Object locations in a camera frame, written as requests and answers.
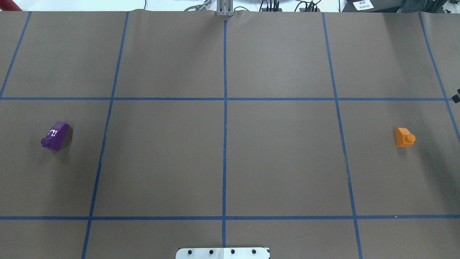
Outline aluminium frame post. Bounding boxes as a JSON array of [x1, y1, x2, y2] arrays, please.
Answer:
[[216, 0, 234, 17]]

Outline orange trapezoid block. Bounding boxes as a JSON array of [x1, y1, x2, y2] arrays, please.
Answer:
[[394, 127, 416, 149]]

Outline red cylinder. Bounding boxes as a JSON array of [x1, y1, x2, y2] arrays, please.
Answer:
[[0, 0, 22, 12]]

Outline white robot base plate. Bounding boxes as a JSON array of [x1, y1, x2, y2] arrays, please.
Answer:
[[175, 247, 271, 259]]

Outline purple trapezoid block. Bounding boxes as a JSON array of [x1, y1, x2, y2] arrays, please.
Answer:
[[40, 122, 70, 151]]

